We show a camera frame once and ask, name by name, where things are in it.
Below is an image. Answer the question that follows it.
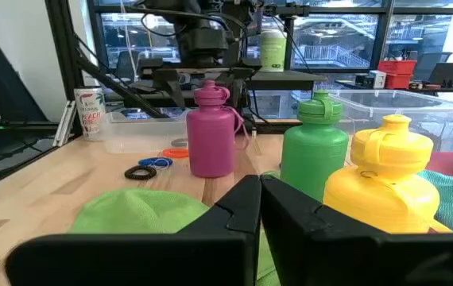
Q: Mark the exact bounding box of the blue coil wristband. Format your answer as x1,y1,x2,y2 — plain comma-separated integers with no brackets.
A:
137,157,175,171

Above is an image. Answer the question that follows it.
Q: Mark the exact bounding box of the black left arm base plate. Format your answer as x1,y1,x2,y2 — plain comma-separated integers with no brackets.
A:
246,70,327,91

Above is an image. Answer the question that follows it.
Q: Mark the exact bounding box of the silver aluminium rail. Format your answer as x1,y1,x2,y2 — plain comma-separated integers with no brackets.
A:
52,100,79,148

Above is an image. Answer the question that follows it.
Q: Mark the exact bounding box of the large clear plastic bin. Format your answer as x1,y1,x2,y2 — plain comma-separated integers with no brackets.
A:
327,89,453,154

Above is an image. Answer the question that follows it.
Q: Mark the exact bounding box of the white drink can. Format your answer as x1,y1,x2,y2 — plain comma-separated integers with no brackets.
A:
73,86,107,142

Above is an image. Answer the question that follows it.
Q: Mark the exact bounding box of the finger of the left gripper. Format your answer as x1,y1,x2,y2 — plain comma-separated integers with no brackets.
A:
165,79,188,109
228,78,250,110

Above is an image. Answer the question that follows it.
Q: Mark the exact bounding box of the small clear plastic container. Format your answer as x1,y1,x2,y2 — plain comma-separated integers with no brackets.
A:
101,110,191,155

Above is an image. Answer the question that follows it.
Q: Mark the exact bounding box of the small white box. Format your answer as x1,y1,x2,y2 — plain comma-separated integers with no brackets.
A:
363,70,388,89

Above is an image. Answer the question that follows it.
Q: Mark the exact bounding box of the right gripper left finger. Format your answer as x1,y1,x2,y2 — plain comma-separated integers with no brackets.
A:
6,174,262,286

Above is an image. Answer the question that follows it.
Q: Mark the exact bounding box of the grey office chair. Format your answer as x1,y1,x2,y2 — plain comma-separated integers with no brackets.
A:
412,51,453,83

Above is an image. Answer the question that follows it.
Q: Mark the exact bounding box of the lime green microfibre cloth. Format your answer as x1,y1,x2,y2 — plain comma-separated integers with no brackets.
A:
69,170,282,286

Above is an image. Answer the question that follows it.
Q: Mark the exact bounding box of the dark side stand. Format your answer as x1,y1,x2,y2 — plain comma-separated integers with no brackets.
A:
0,0,51,160

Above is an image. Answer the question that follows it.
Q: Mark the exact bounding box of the green sports bottle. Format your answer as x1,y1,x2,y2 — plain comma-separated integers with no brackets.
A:
280,89,350,203

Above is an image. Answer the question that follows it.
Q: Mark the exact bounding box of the large window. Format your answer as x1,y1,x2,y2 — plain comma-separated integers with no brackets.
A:
87,0,453,120

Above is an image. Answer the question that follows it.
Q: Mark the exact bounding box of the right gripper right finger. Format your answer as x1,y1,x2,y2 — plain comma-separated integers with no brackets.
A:
260,174,453,286

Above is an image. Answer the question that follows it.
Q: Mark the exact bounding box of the red plastic crate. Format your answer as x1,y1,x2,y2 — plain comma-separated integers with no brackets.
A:
377,59,418,91

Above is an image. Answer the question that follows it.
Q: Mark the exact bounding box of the black aluminium rig frame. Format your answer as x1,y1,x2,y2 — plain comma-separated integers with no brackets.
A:
45,0,331,136

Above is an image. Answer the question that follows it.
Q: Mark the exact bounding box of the green white canister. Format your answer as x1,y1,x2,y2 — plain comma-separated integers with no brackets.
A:
259,29,288,73

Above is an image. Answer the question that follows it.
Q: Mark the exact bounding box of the magenta sports bottle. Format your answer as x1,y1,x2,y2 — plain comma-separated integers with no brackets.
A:
185,79,250,179

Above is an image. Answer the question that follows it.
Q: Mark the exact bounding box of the orange coil wristband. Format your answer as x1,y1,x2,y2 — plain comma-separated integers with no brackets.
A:
161,147,191,160

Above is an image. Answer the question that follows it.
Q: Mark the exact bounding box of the yellow sports bottle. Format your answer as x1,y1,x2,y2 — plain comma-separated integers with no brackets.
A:
323,114,453,234

